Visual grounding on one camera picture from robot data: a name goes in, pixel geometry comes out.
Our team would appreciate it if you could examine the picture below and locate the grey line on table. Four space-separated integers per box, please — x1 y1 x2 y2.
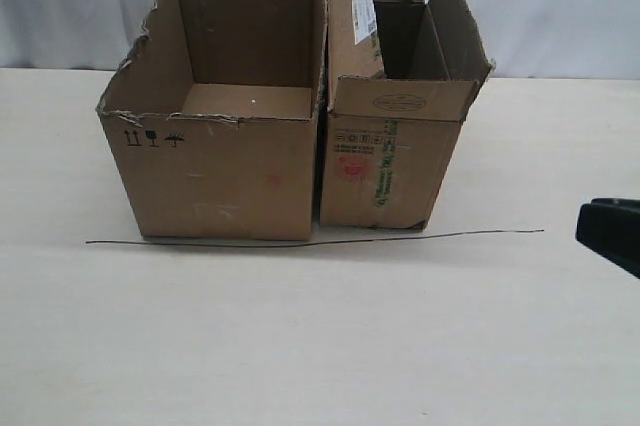
85 229 545 249

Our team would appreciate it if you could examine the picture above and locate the printed cardboard box with flaps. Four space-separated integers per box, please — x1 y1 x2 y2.
320 0 492 230

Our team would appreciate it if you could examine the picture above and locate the torn open cardboard box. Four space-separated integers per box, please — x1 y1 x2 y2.
96 0 327 240

